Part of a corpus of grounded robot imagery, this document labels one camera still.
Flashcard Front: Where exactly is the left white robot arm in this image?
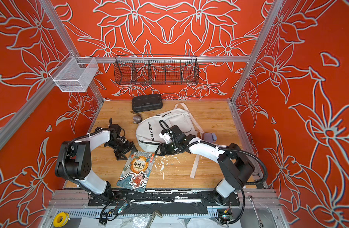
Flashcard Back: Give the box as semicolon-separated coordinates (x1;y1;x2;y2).
55;118;138;204

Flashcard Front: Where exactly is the green history comic book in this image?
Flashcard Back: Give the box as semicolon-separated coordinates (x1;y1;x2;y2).
146;140;160;145

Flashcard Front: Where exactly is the purple glasses case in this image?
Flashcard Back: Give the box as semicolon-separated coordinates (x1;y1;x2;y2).
203;133;217;143

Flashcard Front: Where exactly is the small green circuit board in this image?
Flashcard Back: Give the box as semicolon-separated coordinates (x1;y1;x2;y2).
218;212;233;225

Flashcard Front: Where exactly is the white wire mesh basket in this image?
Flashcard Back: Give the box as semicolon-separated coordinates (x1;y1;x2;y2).
49;52;99;93

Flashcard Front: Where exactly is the metal pipe elbow fitting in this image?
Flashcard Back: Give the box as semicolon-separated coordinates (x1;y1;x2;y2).
133;115;143;124

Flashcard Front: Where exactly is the red cartoon story book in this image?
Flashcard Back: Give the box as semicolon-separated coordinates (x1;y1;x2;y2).
116;151;155;193

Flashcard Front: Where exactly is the steel wrench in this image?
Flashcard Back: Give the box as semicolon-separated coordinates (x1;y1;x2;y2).
248;195;264;228

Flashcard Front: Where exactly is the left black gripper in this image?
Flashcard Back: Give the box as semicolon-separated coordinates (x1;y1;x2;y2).
106;139;138;159

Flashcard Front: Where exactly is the black plastic case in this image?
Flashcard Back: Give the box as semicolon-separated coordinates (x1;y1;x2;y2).
132;94;163;113

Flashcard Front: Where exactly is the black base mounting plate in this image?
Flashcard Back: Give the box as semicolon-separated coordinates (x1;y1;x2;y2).
88;188;241;207

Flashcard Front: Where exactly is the yellow tape roll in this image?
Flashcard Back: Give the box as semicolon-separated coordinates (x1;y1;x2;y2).
53;212;70;228

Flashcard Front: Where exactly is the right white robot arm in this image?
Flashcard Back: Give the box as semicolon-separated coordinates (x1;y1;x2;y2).
155;120;268;205

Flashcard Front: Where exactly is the black wire wall basket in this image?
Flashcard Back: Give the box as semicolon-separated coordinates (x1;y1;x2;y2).
113;55;200;85

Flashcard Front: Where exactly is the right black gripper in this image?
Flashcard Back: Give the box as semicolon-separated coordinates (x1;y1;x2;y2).
152;140;180;157

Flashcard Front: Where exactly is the white student backpack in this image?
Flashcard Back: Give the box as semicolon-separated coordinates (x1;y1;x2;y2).
135;103;205;179

